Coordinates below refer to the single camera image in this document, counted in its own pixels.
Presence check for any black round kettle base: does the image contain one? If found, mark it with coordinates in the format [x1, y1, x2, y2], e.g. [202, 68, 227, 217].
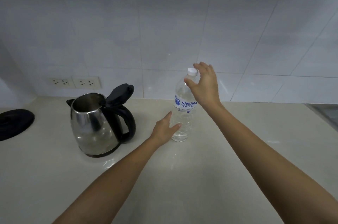
[0, 109, 35, 142]

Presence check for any white wall socket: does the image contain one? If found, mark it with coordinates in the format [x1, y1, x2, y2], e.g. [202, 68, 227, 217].
[49, 77, 74, 90]
[72, 76, 101, 90]

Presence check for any clear plastic water bottle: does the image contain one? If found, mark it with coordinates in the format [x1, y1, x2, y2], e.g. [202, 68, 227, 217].
[171, 67, 199, 142]

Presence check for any stainless steel electric kettle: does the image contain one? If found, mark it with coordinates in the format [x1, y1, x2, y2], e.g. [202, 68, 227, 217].
[66, 84, 137, 158]

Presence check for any person's left hand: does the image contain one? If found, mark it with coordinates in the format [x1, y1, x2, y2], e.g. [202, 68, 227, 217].
[149, 111, 183, 146]

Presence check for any person's right hand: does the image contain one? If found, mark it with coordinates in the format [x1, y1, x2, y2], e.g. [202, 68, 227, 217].
[184, 62, 223, 109]

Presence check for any person's left forearm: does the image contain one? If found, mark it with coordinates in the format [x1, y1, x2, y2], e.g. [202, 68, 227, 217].
[52, 137, 160, 224]

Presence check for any person's right forearm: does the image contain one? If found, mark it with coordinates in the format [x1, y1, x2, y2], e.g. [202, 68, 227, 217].
[204, 101, 338, 224]

